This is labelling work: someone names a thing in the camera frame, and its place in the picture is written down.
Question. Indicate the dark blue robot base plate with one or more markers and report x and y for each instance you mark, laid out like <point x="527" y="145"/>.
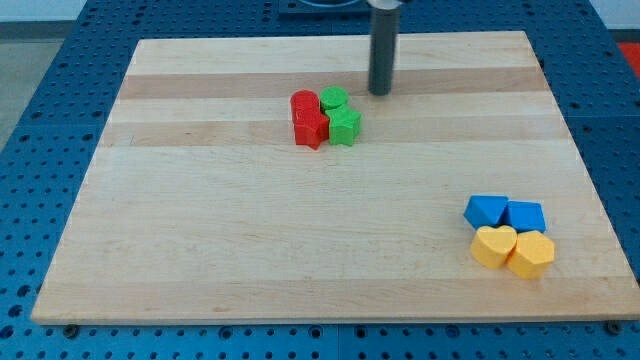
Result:
<point x="290" y="9"/>

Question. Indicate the red star block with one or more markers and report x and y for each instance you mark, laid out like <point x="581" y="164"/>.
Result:
<point x="311" y="128"/>

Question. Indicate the red cylinder block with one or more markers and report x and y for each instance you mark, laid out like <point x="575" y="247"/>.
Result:
<point x="304" y="102"/>

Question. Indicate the yellow hexagon block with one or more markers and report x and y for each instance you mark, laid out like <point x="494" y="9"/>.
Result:
<point x="532" y="255"/>

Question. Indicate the green cylinder block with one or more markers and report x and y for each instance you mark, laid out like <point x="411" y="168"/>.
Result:
<point x="333" y="97"/>

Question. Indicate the green star block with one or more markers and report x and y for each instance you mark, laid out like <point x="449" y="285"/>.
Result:
<point x="344" y="125"/>

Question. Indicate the blue cube block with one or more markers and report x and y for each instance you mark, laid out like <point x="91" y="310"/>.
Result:
<point x="485" y="210"/>

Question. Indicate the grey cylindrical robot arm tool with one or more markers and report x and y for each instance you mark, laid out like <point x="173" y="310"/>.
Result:
<point x="385" y="18"/>

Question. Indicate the yellow heart block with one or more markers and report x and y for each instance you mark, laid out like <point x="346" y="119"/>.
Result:
<point x="491" y="246"/>

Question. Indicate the blue pentagon block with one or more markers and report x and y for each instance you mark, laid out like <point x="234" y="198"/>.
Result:
<point x="524" y="216"/>

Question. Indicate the wooden board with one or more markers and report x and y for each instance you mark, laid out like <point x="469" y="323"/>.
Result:
<point x="198" y="206"/>

